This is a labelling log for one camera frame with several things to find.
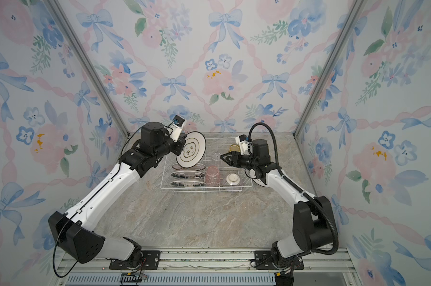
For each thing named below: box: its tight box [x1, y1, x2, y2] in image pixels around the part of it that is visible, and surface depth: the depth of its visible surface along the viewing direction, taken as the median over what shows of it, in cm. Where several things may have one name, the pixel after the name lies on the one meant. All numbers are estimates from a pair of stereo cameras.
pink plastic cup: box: [205, 165, 221, 187], surface depth 92 cm
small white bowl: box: [226, 172, 240, 186], surface depth 92 cm
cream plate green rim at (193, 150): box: [175, 131, 207, 169], surface depth 85 cm
